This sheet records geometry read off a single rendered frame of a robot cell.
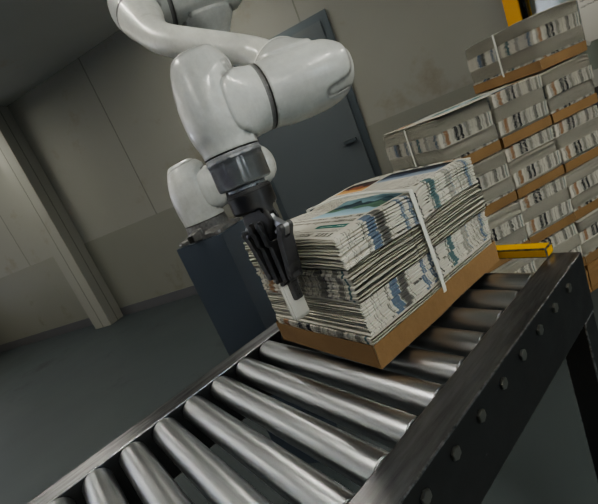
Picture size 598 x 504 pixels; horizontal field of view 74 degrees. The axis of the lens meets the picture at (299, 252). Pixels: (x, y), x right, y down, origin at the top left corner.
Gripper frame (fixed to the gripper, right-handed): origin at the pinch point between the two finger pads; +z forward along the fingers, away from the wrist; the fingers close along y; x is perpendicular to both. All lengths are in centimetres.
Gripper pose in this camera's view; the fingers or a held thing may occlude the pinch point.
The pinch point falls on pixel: (294, 298)
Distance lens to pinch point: 68.2
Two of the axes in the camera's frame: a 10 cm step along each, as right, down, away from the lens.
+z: 3.7, 9.0, 2.1
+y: -5.9, 0.5, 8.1
